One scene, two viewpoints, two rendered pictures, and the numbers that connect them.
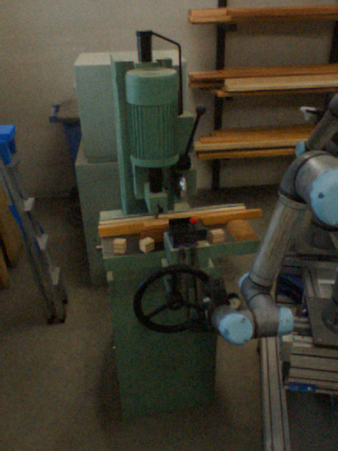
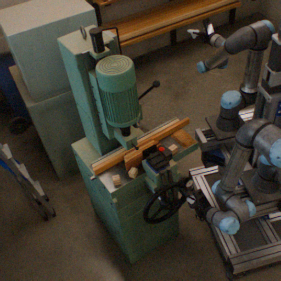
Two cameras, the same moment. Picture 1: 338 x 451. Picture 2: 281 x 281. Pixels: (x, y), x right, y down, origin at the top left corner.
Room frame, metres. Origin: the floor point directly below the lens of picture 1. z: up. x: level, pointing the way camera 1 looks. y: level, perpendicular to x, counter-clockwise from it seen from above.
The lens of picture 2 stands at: (0.25, 0.37, 2.29)
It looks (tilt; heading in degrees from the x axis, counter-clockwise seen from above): 45 degrees down; 342
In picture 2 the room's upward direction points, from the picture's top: 8 degrees counter-clockwise
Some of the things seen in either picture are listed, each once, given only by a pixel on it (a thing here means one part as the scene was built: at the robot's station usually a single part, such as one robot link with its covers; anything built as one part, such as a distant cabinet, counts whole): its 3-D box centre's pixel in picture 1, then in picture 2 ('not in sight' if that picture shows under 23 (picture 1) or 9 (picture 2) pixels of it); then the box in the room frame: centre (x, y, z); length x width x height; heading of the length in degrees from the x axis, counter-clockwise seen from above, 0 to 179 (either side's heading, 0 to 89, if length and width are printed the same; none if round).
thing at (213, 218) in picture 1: (181, 222); (144, 144); (1.50, -0.05, 0.92); 0.67 x 0.02 x 0.04; 100
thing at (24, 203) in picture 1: (28, 231); (11, 168); (2.05, 0.78, 0.58); 0.27 x 0.25 x 1.16; 98
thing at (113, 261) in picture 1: (180, 247); (151, 163); (1.39, -0.05, 0.87); 0.61 x 0.30 x 0.06; 100
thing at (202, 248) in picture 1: (186, 249); (159, 167); (1.31, -0.06, 0.92); 0.15 x 0.13 x 0.09; 100
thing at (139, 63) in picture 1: (144, 56); (98, 46); (1.62, 0.07, 1.54); 0.08 x 0.08 x 0.17; 10
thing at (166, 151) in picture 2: (187, 232); (159, 158); (1.31, -0.07, 0.99); 0.13 x 0.11 x 0.06; 100
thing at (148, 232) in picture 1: (171, 232); (144, 157); (1.40, -0.01, 0.93); 0.24 x 0.01 x 0.06; 100
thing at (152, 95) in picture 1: (153, 118); (119, 92); (1.48, 0.04, 1.35); 0.18 x 0.18 x 0.31
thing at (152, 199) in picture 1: (156, 198); (125, 137); (1.50, 0.05, 1.03); 0.14 x 0.07 x 0.09; 10
